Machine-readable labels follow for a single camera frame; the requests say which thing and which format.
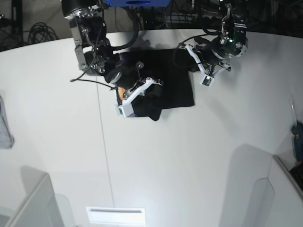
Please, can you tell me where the blue glue gun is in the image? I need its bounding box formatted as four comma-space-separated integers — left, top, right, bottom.
288, 100, 303, 164

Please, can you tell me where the grey partition panel left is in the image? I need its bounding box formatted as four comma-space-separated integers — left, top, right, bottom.
0, 174, 65, 227

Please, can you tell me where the grey partition panel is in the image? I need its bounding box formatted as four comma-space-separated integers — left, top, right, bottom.
273, 155, 303, 201
0, 174, 65, 227

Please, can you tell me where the white label plate with slot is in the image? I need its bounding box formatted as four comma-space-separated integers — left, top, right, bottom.
86, 207, 146, 226

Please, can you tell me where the coiled black cable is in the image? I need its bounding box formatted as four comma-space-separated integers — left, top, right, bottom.
27, 22, 60, 44

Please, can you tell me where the black T-shirt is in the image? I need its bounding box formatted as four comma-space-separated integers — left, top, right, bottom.
120, 49, 195, 121

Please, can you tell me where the white camera box gripper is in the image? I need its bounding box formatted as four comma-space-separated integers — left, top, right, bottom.
198, 74, 214, 87
114, 104, 134, 118

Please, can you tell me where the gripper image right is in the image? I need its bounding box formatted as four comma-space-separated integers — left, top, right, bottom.
181, 39, 231, 76

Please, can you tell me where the white camera box right gripper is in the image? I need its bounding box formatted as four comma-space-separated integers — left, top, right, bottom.
114, 104, 134, 118

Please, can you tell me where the black keyboard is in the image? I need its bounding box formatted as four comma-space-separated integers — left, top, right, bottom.
290, 164, 303, 190

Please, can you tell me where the grey partition panel right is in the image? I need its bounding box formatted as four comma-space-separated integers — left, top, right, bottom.
273, 155, 303, 201

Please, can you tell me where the white camera box left gripper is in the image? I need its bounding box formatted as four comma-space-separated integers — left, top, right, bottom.
198, 74, 214, 87

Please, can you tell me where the blue plastic box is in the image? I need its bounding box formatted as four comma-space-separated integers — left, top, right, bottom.
105, 0, 170, 7

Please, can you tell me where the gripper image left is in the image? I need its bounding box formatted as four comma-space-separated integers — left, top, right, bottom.
104, 61, 164, 106

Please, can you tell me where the grey cloth at left edge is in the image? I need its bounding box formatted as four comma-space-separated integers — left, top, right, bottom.
0, 97, 15, 149

